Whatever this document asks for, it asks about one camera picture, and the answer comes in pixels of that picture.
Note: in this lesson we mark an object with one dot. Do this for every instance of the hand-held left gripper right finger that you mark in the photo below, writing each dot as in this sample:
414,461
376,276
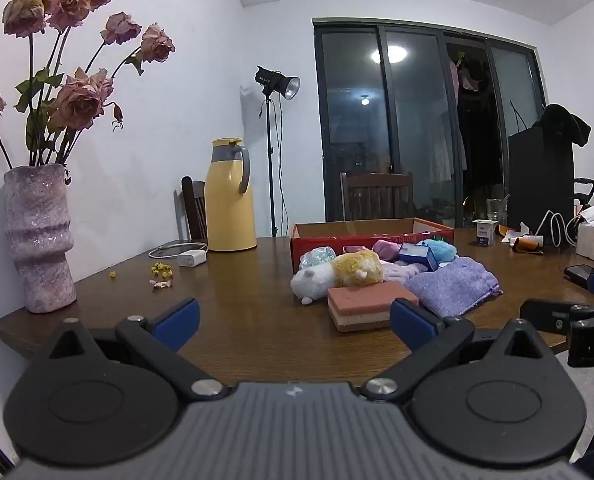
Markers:
413,322

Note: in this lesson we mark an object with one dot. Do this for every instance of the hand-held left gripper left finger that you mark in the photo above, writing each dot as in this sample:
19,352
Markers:
177,321

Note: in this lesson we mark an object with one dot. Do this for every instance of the lavender fluffy sock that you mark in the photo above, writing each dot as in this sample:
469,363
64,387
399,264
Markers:
402,274

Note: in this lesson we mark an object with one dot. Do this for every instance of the pink layered sponge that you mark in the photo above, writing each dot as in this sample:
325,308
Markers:
364,305

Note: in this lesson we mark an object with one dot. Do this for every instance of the purple towel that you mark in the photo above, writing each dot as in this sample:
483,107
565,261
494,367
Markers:
452,285

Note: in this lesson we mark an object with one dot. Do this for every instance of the blue tissue pack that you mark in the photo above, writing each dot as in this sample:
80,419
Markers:
417,256

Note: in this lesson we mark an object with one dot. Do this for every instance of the mauve satin scrunchie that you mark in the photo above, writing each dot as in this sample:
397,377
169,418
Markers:
387,250

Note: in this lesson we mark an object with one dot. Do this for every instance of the light blue plush toy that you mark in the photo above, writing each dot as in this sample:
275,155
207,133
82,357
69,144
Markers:
444,251

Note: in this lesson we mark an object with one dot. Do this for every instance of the white and yellow hamster plush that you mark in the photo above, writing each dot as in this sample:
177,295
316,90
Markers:
349,267

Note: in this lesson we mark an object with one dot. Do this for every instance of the red cardboard box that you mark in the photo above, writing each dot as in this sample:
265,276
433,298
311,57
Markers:
357,241

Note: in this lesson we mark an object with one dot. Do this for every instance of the teal glittery soft pouch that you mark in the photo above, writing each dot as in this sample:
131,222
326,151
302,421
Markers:
317,257

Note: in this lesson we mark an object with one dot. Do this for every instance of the black smartphone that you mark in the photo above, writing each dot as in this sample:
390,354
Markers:
578,274

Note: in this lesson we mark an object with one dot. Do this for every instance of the white tissue box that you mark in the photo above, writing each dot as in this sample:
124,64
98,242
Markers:
587,240

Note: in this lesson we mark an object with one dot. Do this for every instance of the scattered yellow flower buds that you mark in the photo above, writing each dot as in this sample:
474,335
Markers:
161,269

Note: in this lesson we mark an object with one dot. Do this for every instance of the white charger block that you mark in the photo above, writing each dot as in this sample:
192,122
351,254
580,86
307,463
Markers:
193,258

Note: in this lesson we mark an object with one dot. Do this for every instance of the orange crumpled wrapper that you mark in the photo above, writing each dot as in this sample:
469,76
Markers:
524,245

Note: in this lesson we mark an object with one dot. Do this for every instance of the small white milk carton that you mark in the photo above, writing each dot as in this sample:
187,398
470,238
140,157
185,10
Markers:
484,234

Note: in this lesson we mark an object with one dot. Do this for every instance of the dark wooden chair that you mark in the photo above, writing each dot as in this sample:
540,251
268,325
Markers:
193,210

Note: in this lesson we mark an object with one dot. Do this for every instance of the tall black box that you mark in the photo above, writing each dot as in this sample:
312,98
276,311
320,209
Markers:
539,185

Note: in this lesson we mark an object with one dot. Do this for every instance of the clear drinking glass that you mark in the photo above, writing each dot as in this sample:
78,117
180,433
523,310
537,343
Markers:
497,210

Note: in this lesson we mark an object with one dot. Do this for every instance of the yellow thermos jug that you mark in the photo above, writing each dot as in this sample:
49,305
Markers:
229,200

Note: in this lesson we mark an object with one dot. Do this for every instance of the wooden slatted chair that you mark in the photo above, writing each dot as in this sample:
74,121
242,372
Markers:
377,195

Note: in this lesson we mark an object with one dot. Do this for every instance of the speckled lilac ceramic vase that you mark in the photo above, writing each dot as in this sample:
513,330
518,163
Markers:
39,240

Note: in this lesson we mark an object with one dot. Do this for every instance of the black garment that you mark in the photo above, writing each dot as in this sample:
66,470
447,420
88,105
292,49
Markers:
562,122

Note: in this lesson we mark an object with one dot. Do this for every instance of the dark framed sliding glass door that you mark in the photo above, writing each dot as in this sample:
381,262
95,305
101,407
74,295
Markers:
357,125

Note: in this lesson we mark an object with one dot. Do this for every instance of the bunch of dried pink roses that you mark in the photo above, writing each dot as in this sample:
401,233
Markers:
77,100

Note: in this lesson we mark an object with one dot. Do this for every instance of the hanging pink garment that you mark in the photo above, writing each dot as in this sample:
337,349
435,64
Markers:
454,80

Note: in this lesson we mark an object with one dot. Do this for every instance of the studio light on stand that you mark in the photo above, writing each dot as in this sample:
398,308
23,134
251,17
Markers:
277,82

